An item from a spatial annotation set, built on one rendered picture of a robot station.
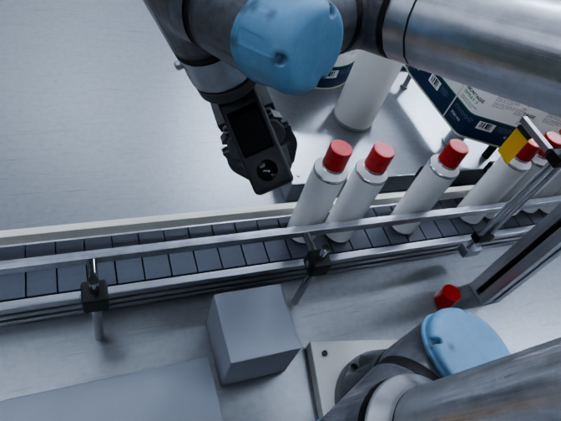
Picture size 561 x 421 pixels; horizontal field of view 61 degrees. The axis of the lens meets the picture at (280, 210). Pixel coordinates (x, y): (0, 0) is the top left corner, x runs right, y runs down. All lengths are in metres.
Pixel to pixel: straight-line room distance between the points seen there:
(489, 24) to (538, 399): 0.25
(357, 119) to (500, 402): 0.74
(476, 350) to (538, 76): 0.31
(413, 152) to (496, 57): 0.68
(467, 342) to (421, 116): 0.69
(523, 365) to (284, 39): 0.27
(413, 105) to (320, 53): 0.83
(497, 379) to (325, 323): 0.46
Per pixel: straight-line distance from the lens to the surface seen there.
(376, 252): 0.85
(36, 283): 0.73
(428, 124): 1.16
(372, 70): 0.95
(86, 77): 1.10
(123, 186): 0.88
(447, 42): 0.41
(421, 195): 0.82
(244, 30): 0.37
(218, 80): 0.49
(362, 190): 0.72
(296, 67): 0.36
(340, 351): 0.76
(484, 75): 0.40
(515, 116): 1.10
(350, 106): 1.00
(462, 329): 0.59
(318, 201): 0.71
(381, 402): 0.47
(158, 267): 0.73
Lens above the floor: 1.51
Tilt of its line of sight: 50 degrees down
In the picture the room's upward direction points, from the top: 22 degrees clockwise
